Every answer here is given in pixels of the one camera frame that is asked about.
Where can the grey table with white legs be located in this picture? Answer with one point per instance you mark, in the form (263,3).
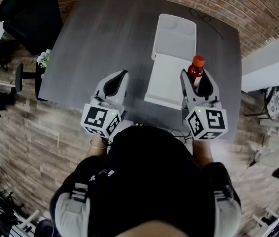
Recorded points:
(105,41)

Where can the white flower plant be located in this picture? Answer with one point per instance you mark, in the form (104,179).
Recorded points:
(44,58)

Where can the person's right forearm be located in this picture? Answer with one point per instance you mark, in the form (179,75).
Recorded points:
(203,153)

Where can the red bottle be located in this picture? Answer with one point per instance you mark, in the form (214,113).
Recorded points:
(196,70)

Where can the white case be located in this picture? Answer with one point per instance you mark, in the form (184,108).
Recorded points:
(171,63)

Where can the black device with green lights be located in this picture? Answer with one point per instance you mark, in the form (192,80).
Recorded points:
(139,125)

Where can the person's left forearm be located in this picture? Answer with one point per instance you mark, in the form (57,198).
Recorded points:
(98,152)

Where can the person's face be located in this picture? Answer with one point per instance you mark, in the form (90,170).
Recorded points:
(154,229)

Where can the black office chair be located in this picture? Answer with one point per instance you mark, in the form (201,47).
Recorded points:
(33,18)

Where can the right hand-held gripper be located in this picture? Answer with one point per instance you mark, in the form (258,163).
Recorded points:
(208,122)

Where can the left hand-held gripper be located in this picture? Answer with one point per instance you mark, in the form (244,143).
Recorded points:
(97,118)

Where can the person's black and grey top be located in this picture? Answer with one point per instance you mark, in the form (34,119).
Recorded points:
(149,181)

